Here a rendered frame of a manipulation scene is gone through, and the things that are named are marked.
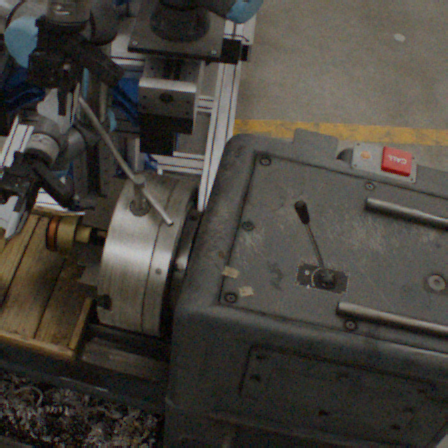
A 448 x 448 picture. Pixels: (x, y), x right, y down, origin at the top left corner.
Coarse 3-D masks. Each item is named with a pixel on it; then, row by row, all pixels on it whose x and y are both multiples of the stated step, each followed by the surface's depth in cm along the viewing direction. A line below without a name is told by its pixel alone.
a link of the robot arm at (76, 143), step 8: (72, 128) 181; (72, 136) 180; (80, 136) 181; (72, 144) 179; (80, 144) 181; (64, 152) 176; (72, 152) 180; (80, 152) 182; (56, 160) 176; (64, 160) 178; (72, 160) 182; (56, 168) 178; (64, 168) 181
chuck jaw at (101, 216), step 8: (120, 176) 153; (112, 184) 151; (120, 184) 151; (112, 192) 152; (120, 192) 151; (96, 200) 152; (104, 200) 152; (112, 200) 152; (88, 208) 154; (96, 208) 152; (104, 208) 152; (112, 208) 152; (88, 216) 153; (96, 216) 153; (104, 216) 153; (88, 224) 153; (96, 224) 153; (104, 224) 153
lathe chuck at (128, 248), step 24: (168, 192) 145; (120, 216) 141; (144, 216) 141; (120, 240) 140; (144, 240) 139; (120, 264) 140; (144, 264) 139; (120, 288) 141; (144, 288) 140; (120, 312) 144
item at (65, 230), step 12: (60, 216) 155; (72, 216) 155; (48, 228) 153; (60, 228) 152; (72, 228) 152; (84, 228) 153; (96, 228) 157; (48, 240) 153; (60, 240) 152; (72, 240) 151; (84, 240) 153; (96, 240) 158; (60, 252) 154; (72, 252) 152
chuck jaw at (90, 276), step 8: (80, 248) 151; (88, 248) 151; (96, 248) 151; (80, 256) 149; (88, 256) 149; (96, 256) 150; (80, 264) 148; (88, 264) 148; (96, 264) 148; (80, 272) 149; (88, 272) 146; (96, 272) 147; (80, 280) 144; (88, 280) 145; (96, 280) 145; (80, 288) 145; (88, 288) 145; (96, 288) 144; (88, 296) 146; (96, 296) 146; (104, 296) 143; (104, 304) 145
